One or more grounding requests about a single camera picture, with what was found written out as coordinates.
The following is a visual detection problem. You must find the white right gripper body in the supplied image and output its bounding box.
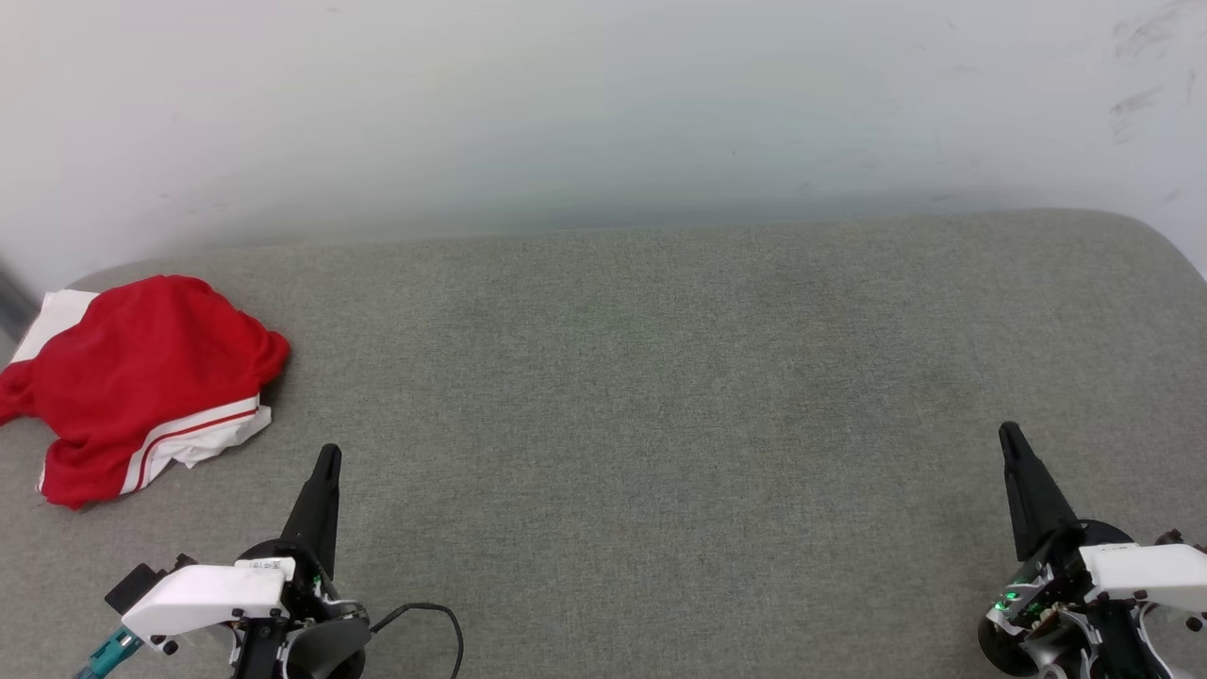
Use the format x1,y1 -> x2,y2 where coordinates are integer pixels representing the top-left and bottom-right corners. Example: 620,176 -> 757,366
1022,519 -> 1207,620

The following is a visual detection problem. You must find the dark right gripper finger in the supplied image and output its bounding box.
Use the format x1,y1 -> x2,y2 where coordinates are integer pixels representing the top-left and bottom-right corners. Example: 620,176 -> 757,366
998,421 -> 1085,565

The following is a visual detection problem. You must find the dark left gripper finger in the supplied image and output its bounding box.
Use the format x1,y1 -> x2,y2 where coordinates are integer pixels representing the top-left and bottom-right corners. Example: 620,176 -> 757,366
279,443 -> 343,579

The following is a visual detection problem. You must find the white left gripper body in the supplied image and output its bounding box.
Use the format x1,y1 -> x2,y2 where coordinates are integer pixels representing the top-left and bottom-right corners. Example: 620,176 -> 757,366
122,538 -> 371,654

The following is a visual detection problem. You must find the red and white shirt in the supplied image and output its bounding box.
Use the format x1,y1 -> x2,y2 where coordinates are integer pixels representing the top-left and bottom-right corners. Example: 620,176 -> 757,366
0,274 -> 291,511

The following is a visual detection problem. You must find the teal plug camera cable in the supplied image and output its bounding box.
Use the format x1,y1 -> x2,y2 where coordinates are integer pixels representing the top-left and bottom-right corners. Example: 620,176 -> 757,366
74,626 -> 144,679

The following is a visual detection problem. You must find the thin black cable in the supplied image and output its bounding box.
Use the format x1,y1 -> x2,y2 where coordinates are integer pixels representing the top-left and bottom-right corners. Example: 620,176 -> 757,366
368,602 -> 466,679

